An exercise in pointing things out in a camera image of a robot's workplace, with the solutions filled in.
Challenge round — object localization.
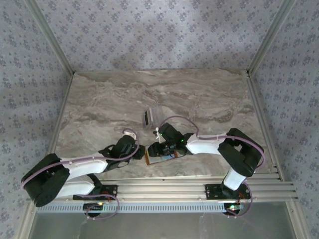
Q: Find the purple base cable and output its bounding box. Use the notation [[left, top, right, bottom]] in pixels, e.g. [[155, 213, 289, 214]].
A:
[[225, 183, 255, 220], [84, 194, 121, 221]]

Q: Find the perforated grey cable tray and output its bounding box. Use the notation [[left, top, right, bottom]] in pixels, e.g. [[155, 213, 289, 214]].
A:
[[37, 203, 240, 214]]

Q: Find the aluminium table side rail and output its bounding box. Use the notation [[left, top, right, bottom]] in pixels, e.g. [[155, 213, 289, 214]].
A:
[[245, 71, 285, 181], [37, 73, 75, 182]]

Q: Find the grey metal plate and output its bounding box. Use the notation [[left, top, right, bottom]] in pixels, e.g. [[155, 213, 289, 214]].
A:
[[29, 213, 297, 239]]

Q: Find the black controller board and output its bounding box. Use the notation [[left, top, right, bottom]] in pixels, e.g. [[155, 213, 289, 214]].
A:
[[83, 202, 105, 213], [223, 203, 244, 214]]

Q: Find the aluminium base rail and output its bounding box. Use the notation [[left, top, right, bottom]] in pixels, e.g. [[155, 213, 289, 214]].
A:
[[26, 175, 299, 203]]

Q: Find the aluminium corner post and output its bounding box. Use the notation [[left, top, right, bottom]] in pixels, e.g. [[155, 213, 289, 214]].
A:
[[24, 0, 75, 75], [246, 0, 299, 77]]

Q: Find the brown leather card holder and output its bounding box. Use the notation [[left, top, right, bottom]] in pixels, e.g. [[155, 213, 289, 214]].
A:
[[144, 145, 180, 166]]

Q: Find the aluminium frame bar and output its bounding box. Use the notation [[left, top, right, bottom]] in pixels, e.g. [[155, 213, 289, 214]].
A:
[[286, 201, 310, 239], [14, 203, 38, 239]]

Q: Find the clear plastic card box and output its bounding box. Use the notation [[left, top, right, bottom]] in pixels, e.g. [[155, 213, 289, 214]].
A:
[[141, 108, 156, 129]]

